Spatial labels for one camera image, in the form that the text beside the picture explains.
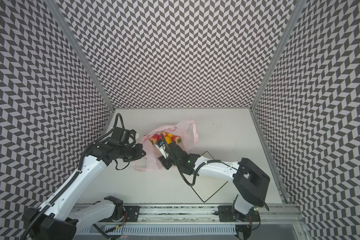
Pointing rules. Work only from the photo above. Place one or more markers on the aluminium corner post left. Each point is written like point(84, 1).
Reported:
point(57, 15)

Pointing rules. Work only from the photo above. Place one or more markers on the white square mat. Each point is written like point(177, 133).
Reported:
point(209, 190)

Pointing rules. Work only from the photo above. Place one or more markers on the pink plastic bag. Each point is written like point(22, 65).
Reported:
point(186, 130)

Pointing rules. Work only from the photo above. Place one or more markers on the red yellow fake strawberry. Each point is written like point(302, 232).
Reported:
point(154, 139)

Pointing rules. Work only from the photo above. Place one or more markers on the aluminium corner post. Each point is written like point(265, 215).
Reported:
point(297, 11)
point(57, 15)

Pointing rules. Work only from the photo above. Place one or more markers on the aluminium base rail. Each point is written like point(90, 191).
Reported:
point(164, 214)

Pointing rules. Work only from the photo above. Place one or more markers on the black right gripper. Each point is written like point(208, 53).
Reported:
point(166, 160)

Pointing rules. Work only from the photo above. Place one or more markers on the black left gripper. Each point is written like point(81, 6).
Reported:
point(139, 150)

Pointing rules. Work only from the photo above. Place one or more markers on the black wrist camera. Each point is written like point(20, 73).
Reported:
point(121, 136)
point(160, 145)

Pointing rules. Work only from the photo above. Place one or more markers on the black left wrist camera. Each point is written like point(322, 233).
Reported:
point(121, 136)

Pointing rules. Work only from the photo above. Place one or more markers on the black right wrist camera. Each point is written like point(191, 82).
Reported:
point(160, 145)

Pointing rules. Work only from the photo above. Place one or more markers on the aluminium corner post right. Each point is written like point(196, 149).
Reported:
point(297, 11)

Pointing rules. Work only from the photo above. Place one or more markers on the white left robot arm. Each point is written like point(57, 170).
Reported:
point(55, 218)

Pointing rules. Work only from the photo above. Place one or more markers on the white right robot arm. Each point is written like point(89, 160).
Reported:
point(250, 181)

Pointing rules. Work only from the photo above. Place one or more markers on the yellow fake pear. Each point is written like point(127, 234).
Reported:
point(168, 140)

